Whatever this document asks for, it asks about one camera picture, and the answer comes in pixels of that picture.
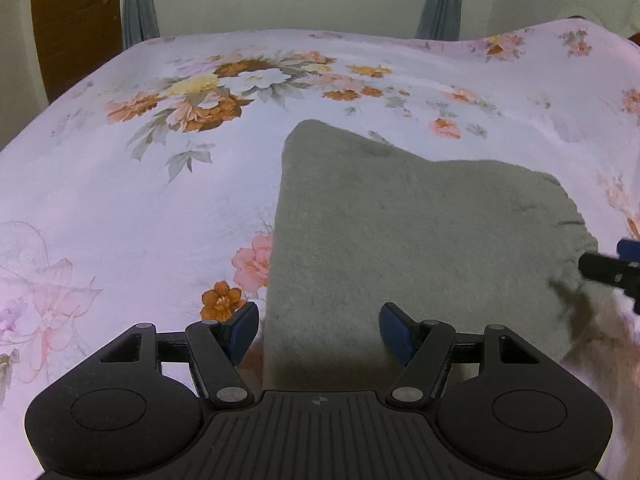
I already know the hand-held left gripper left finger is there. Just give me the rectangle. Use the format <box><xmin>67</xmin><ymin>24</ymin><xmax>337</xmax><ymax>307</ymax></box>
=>
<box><xmin>99</xmin><ymin>302</ymin><xmax>260</xmax><ymax>409</ymax></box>

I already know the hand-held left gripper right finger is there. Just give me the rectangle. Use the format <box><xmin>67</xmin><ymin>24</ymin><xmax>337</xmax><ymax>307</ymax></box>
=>
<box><xmin>378</xmin><ymin>302</ymin><xmax>542</xmax><ymax>409</ymax></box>

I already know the grey towel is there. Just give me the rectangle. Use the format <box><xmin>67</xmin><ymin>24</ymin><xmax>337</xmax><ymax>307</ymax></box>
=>
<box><xmin>261</xmin><ymin>119</ymin><xmax>601</xmax><ymax>393</ymax></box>

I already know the floral pink bedsheet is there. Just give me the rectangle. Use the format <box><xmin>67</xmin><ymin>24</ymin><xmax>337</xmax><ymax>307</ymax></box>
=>
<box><xmin>0</xmin><ymin>17</ymin><xmax>640</xmax><ymax>480</ymax></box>

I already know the grey-blue curtain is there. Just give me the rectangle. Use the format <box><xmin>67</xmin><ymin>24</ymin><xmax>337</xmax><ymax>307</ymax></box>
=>
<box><xmin>415</xmin><ymin>0</ymin><xmax>467</xmax><ymax>42</ymax></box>
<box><xmin>121</xmin><ymin>0</ymin><xmax>162</xmax><ymax>50</ymax></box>

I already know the brown wooden door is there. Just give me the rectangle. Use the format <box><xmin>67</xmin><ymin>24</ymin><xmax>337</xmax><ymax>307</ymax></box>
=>
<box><xmin>30</xmin><ymin>0</ymin><xmax>124</xmax><ymax>105</ymax></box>

